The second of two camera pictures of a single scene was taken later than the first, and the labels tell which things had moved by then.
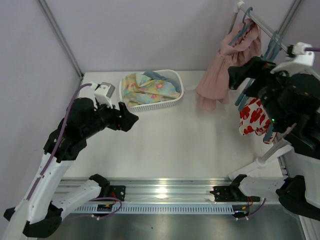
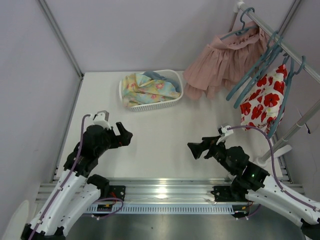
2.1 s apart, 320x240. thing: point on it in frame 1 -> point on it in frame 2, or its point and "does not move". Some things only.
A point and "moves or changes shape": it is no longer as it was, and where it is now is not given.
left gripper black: [119, 119] -> [116, 138]
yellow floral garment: [138, 88] does not move
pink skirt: [245, 45] moves or changes shape
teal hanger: [244, 27] moves or changes shape
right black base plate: [226, 194] does not move
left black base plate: [118, 192] does not move
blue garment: [153, 75] does not move
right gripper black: [246, 74] -> [208, 146]
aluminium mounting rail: [163, 190] does not move
